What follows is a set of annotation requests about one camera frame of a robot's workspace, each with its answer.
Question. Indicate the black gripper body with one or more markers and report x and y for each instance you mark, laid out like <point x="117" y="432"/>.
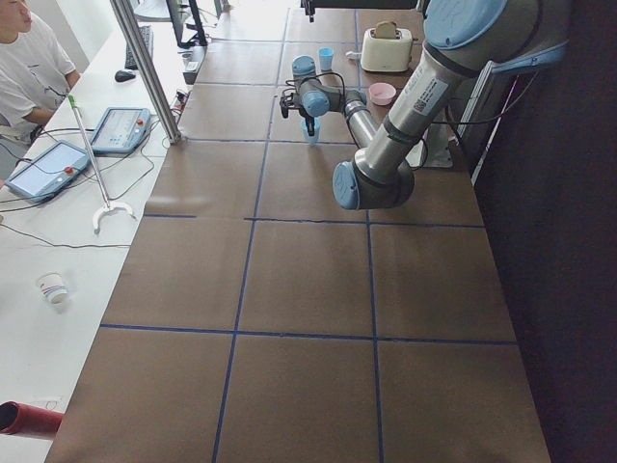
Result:
<point x="310" y="121"/>

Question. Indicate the light blue plastic cup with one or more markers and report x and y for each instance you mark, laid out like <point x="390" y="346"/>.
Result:
<point x="311" y="136"/>

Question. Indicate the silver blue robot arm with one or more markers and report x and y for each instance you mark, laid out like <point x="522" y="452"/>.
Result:
<point x="460" y="38"/>

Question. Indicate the pink bowl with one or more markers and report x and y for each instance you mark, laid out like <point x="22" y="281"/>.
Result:
<point x="381" y="93"/>

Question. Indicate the white toaster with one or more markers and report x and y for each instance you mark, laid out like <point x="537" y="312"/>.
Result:
<point x="386" y="55"/>

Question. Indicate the toast slice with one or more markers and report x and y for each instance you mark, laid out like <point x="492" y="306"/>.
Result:
<point x="386" y="30"/>

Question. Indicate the black monitor stand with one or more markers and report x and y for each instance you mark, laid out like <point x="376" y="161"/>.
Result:
<point x="186" y="20"/>

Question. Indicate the far blue teach pendant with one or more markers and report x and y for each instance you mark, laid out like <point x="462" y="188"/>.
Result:
<point x="120" y="131"/>

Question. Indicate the blue teach pendant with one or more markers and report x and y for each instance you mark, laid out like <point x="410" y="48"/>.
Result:
<point x="120" y="131"/>
<point x="49" y="173"/>

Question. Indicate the black computer mouse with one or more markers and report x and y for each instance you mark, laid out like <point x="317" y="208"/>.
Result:
<point x="124" y="75"/>

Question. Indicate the metal grabber stick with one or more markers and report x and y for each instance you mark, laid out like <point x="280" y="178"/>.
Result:
<point x="109" y="206"/>

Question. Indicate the near blue teach pendant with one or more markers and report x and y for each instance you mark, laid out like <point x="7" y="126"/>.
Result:
<point x="49" y="173"/>

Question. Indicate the person in white shirt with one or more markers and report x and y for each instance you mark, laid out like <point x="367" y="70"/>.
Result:
<point x="36" y="73"/>

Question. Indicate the white paper cup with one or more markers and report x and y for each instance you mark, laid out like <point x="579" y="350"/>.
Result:
<point x="52" y="286"/>

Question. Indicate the red cylinder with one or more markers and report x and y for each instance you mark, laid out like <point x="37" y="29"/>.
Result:
<point x="29" y="421"/>

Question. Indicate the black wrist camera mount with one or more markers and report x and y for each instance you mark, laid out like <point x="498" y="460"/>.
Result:
<point x="287" y="103"/>

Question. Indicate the aluminium frame post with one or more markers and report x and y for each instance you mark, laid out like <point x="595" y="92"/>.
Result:
<point x="130" y="29"/>

